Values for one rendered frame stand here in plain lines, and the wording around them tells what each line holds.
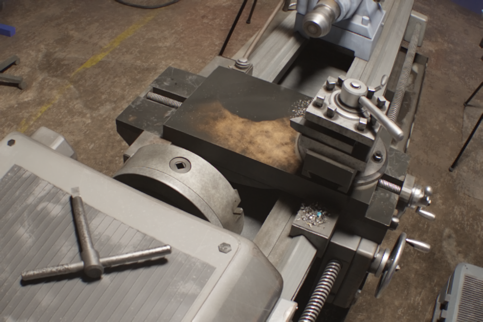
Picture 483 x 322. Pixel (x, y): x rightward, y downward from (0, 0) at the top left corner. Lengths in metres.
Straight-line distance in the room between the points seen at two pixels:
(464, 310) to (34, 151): 1.74
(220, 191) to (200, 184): 0.04
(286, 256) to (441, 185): 1.75
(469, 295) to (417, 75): 1.33
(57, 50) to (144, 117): 2.14
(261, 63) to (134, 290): 1.35
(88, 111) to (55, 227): 2.34
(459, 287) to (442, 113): 1.60
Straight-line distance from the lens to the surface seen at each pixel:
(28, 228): 0.71
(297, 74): 2.06
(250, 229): 1.50
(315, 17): 1.63
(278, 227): 1.36
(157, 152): 0.97
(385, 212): 1.42
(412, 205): 1.48
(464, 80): 4.01
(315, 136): 1.25
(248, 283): 0.67
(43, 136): 0.90
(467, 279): 2.23
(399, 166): 1.56
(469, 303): 2.17
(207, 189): 0.93
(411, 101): 2.71
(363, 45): 2.02
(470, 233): 2.79
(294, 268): 1.29
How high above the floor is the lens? 1.87
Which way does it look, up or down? 44 degrees down
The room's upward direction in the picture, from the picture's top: 7 degrees clockwise
